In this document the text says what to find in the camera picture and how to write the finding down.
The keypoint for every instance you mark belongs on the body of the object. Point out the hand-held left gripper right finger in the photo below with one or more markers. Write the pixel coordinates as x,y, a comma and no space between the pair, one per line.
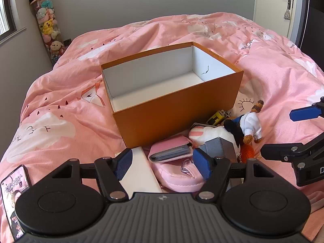
202,165

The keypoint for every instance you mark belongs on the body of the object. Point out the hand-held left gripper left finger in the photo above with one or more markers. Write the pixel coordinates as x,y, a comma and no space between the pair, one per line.
124,165

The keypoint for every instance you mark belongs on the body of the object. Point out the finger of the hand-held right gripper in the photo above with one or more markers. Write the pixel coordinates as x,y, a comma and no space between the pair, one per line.
303,114
281,151

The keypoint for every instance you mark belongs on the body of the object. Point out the dark grey textured box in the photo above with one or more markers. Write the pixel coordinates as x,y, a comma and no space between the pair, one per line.
220,146

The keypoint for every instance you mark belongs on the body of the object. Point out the orange cardboard box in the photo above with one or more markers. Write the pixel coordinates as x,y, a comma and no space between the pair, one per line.
177,111

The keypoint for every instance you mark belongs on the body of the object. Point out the white rectangular box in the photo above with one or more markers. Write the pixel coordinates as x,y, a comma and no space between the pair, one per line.
141,172

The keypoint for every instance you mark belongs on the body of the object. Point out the pink plush pouch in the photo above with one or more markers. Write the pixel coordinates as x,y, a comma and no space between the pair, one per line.
174,179

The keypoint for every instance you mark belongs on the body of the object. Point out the orange crochet toy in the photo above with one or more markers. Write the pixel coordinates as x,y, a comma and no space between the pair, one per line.
249,151

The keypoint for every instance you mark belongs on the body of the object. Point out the white and pink plush toy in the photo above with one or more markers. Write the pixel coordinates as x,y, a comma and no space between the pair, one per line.
212,131

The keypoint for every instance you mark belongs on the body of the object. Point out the pink card wallet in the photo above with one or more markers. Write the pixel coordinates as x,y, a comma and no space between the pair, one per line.
169,144

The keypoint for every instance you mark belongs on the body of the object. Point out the doll in white shirt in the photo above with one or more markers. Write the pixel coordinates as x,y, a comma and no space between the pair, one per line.
249,124

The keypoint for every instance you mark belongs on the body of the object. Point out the dark cabinet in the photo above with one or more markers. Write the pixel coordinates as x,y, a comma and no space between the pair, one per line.
316,30

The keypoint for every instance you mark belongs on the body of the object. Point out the pink printed blanket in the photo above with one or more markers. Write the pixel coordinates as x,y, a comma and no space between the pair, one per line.
63,93

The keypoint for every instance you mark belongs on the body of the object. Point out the small hanging fabric pouch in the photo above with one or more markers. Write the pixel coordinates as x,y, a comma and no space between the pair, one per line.
286,15

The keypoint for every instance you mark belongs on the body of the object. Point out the smartphone with lit screen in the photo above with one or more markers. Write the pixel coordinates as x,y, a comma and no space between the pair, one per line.
12,184

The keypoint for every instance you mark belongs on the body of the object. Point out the white door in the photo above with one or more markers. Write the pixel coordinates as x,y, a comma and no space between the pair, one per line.
268,2

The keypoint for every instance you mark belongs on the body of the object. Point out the dark object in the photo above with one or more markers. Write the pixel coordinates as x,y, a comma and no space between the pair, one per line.
67,43

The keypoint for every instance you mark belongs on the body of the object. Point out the clear tube of plush toys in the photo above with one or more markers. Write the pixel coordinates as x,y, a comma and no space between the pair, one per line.
48,27

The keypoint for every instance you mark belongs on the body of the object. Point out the window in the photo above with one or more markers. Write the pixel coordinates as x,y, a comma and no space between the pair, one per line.
5,10

